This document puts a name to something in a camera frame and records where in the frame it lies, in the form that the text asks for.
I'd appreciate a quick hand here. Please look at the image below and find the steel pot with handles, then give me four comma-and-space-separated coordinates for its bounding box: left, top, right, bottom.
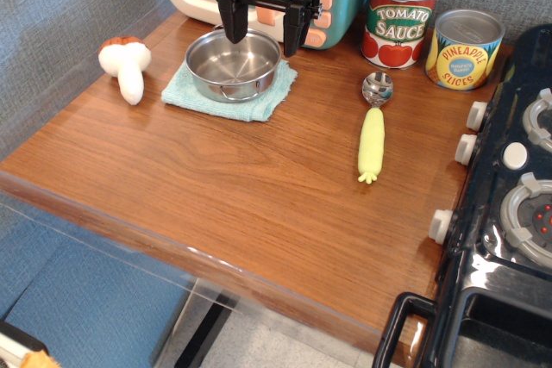
185, 29, 282, 103

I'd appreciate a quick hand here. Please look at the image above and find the pineapple slices can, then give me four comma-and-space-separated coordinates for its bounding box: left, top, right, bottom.
425, 9, 505, 91

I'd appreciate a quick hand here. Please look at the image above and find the tomato sauce can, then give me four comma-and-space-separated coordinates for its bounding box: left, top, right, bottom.
361, 0, 436, 69

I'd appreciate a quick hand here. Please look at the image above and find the spoon with yellow-green handle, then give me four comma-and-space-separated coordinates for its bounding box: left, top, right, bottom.
357, 72, 393, 184

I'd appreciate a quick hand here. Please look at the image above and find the orange black object at corner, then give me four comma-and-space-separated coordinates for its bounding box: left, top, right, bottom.
1, 321, 60, 368

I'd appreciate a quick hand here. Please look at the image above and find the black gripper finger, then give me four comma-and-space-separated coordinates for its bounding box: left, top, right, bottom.
283, 0, 311, 57
217, 0, 248, 44

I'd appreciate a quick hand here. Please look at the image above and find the plush white brown mushroom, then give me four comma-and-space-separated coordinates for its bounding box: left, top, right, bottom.
98, 35, 152, 105

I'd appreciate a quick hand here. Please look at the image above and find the black toy stove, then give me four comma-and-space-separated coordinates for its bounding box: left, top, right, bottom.
373, 24, 551, 367

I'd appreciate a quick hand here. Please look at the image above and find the light blue folded cloth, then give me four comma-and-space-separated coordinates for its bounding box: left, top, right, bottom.
161, 60, 298, 122

